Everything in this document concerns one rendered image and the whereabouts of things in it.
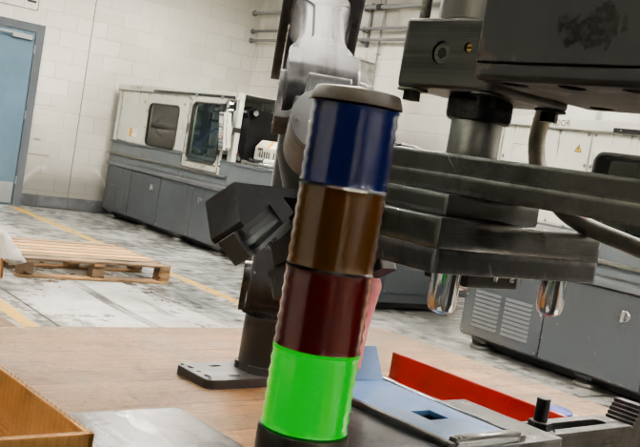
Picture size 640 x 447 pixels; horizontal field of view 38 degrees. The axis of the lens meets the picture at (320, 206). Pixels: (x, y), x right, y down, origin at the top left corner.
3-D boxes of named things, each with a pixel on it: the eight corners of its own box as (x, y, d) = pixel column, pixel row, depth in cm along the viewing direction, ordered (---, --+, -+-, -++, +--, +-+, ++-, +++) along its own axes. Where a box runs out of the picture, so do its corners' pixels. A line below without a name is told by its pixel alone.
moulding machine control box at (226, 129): (210, 148, 955) (216, 111, 953) (230, 151, 969) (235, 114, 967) (219, 150, 941) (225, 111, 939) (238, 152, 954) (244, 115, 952)
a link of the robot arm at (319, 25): (375, 83, 82) (364, -18, 108) (274, 66, 81) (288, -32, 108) (349, 202, 88) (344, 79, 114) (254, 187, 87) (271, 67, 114)
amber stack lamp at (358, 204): (334, 259, 42) (346, 187, 42) (392, 276, 40) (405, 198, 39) (269, 254, 40) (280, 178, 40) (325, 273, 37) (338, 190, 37)
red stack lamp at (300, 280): (322, 335, 43) (333, 263, 42) (378, 356, 40) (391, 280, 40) (255, 335, 40) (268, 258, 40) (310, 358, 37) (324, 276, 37)
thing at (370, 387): (368, 378, 80) (373, 344, 80) (509, 437, 68) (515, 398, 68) (306, 380, 76) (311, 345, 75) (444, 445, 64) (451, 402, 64)
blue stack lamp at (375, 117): (347, 184, 42) (359, 111, 42) (406, 194, 39) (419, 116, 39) (281, 174, 40) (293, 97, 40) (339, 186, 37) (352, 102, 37)
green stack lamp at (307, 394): (310, 409, 43) (321, 338, 43) (365, 436, 40) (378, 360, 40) (243, 414, 40) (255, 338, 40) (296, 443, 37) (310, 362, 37)
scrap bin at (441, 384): (387, 401, 107) (395, 351, 107) (568, 481, 88) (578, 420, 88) (307, 407, 100) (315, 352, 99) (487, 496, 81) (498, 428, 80)
